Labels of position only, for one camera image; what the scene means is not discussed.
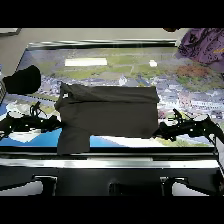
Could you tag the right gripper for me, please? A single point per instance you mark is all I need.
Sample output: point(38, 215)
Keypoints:
point(165, 130)

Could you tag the dark grey T-shirt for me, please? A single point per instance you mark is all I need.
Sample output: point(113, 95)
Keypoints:
point(110, 113)

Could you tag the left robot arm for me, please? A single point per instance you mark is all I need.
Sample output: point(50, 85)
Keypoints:
point(20, 125)

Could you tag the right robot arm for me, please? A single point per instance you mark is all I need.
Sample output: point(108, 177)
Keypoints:
point(200, 127)

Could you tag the purple garment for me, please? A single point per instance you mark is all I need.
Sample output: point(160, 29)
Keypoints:
point(203, 45)

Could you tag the black garment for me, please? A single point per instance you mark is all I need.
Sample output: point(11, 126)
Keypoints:
point(23, 81)

